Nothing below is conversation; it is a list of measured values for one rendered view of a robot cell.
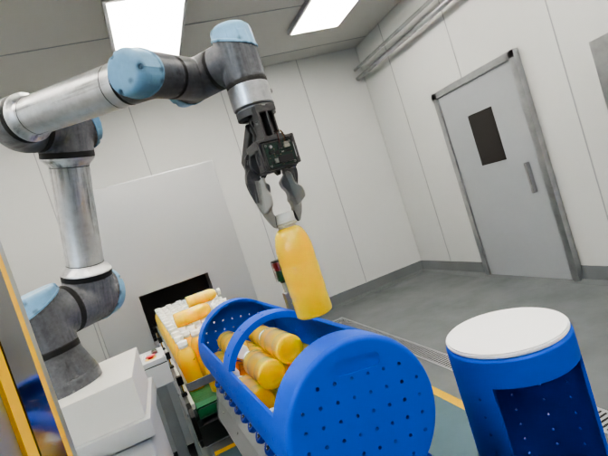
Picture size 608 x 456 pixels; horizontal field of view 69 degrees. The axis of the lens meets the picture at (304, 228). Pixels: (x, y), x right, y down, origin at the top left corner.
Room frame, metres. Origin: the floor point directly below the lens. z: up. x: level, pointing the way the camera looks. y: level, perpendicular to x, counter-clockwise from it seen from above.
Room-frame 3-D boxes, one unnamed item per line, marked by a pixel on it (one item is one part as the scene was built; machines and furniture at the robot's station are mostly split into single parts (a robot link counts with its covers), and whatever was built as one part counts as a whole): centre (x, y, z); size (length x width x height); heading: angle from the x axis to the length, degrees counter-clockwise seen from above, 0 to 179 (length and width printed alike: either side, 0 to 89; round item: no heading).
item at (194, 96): (0.84, 0.12, 1.75); 0.11 x 0.11 x 0.08; 63
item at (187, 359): (1.76, 0.60, 0.99); 0.07 x 0.07 x 0.19
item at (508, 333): (1.04, -0.38, 1.03); 0.28 x 0.28 x 0.01
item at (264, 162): (0.80, 0.02, 1.59); 0.09 x 0.08 x 0.12; 22
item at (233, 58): (0.81, 0.02, 1.75); 0.09 x 0.08 x 0.11; 63
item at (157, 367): (1.67, 0.70, 1.05); 0.20 x 0.10 x 0.10; 22
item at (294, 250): (0.83, 0.03, 1.36); 0.07 x 0.07 x 0.19
